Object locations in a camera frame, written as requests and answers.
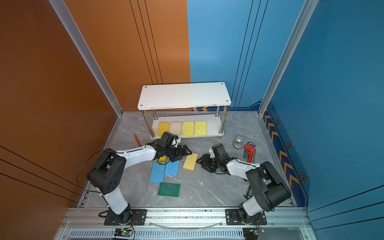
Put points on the green scouring pad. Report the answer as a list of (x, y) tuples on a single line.
[(169, 190)]

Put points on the red pipe wrench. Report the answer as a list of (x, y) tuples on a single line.
[(249, 151)]

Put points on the yellow porous sponge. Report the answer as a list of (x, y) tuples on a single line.
[(200, 128), (188, 129)]

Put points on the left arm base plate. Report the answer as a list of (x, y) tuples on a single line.
[(135, 217)]

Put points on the cream yellow sponge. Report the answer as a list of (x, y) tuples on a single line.
[(190, 162)]

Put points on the white two-tier shelf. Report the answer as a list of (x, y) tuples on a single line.
[(212, 97)]

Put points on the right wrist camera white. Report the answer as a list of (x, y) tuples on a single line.
[(212, 155)]

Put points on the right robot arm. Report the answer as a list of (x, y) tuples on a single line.
[(268, 187)]

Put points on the round metal foot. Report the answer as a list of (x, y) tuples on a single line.
[(238, 142)]

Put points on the pale pink sponge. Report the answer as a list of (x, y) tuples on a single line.
[(176, 128)]

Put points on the blue sponge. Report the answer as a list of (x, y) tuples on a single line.
[(172, 169), (158, 173)]

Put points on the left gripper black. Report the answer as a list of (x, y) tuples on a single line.
[(177, 152)]

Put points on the circuit board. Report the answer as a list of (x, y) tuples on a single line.
[(124, 234), (252, 233)]

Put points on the left circuit board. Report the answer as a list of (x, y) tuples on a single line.
[(124, 234)]

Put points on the red hex key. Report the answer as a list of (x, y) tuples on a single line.
[(137, 139)]

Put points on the right circuit board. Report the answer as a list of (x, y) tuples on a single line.
[(252, 233)]

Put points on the small thick yellow sponge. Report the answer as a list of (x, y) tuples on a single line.
[(163, 160)]

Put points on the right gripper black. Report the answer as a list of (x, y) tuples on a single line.
[(209, 163)]

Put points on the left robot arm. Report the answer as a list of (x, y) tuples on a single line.
[(107, 171)]

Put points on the long yellow foam sponge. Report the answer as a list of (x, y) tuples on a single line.
[(162, 128)]

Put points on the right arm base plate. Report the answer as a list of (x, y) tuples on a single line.
[(240, 217)]

